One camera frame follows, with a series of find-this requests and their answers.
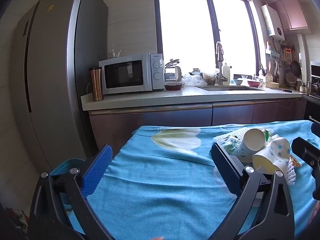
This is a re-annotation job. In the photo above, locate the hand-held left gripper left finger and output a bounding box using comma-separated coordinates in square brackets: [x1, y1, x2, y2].
[29, 144, 113, 240]

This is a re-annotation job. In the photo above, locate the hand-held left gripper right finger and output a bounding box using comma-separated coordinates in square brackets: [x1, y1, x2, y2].
[211, 142, 295, 240]

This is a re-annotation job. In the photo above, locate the blue plastic bin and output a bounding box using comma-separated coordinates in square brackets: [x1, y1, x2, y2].
[50, 158, 87, 230]

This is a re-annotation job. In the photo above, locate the blue dotted paper cup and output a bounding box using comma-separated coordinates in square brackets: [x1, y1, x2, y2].
[252, 137, 292, 175]

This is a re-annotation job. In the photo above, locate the gold foil snack wrapper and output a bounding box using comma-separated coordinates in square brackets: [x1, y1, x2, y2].
[289, 155, 303, 167]

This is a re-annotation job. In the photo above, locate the clear green candy wrapper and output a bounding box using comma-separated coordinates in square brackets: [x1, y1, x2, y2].
[220, 135, 242, 156]

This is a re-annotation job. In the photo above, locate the white foam fruit net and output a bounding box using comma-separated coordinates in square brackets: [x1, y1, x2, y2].
[284, 160, 297, 187]
[214, 129, 248, 143]

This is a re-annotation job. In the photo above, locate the patterned paper cup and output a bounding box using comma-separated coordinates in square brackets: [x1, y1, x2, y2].
[236, 128, 267, 158]

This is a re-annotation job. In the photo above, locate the green snack wrapper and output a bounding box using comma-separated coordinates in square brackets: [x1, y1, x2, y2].
[262, 129, 276, 142]

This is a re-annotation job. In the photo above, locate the blue floral tablecloth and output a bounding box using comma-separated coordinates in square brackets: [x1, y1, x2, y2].
[67, 120, 320, 240]

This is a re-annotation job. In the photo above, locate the hanging frying pan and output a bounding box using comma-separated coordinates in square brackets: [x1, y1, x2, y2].
[291, 60, 302, 77]

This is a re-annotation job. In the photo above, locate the slotted spatula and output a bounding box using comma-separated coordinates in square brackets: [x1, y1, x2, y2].
[265, 61, 273, 82]

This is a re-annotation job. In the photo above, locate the brown kitchen counter cabinet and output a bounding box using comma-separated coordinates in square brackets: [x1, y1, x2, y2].
[80, 85, 305, 160]

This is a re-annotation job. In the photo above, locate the kitchen sink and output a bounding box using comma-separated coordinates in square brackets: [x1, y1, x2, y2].
[201, 85, 265, 92]

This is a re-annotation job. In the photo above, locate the copper thermos mug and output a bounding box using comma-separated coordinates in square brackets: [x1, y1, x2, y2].
[89, 67, 104, 102]

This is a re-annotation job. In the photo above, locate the plastic bag of dark food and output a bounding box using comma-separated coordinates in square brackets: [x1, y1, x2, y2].
[202, 70, 219, 85]

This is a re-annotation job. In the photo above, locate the clear plastic bag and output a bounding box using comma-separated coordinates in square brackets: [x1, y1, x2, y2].
[182, 74, 207, 87]

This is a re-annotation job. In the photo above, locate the white soap bottle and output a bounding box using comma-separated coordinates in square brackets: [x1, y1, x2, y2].
[222, 62, 233, 85]

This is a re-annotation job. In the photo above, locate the white microwave oven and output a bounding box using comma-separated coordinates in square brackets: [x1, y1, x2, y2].
[99, 53, 165, 95]

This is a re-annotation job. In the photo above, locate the dark red lidded bowl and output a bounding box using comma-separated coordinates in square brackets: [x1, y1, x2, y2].
[164, 80, 183, 91]

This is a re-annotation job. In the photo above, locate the grey refrigerator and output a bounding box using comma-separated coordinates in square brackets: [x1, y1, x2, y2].
[10, 0, 109, 173]

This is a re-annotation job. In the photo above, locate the steel kitchen faucet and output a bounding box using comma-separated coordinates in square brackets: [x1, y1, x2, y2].
[215, 41, 229, 85]

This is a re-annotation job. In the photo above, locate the glass electric kettle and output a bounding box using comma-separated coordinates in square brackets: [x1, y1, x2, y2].
[164, 58, 182, 83]

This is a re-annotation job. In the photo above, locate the white water heater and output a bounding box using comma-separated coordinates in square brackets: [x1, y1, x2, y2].
[261, 4, 285, 40]

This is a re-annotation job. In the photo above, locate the small white ornament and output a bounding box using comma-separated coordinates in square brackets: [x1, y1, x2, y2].
[109, 44, 123, 59]

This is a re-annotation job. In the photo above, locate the large dark-framed window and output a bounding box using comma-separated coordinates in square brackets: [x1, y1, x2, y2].
[154, 0, 259, 80]

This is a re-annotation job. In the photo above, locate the blue wall utensil rack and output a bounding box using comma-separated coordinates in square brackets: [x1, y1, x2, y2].
[265, 41, 282, 60]

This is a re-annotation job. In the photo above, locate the pink wall cabinet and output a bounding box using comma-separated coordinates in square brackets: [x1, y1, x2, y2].
[269, 0, 309, 32]

